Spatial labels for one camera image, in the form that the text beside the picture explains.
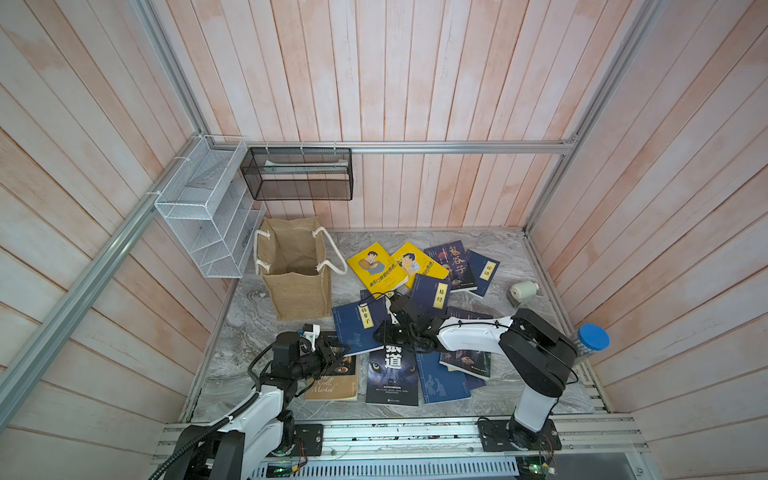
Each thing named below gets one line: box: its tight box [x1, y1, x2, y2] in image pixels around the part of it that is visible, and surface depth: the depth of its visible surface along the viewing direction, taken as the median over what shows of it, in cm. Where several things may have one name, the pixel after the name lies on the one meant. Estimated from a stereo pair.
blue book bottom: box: [416, 352, 487, 404], surface depth 83 cm
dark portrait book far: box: [424, 240, 478, 293], surface depth 109 cm
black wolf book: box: [366, 345, 419, 406], surface depth 84 cm
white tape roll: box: [509, 281, 539, 302], surface depth 96 cm
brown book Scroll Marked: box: [304, 355, 359, 401], surface depth 83 cm
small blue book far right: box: [466, 249, 501, 299], surface depth 109 cm
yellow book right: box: [391, 241, 449, 290], surface depth 109 cm
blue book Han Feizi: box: [332, 296, 390, 356], surface depth 92 cm
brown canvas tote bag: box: [257, 217, 332, 321], surface depth 94 cm
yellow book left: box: [347, 242, 409, 297], surface depth 108 cm
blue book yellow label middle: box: [410, 273, 452, 319], surface depth 100 cm
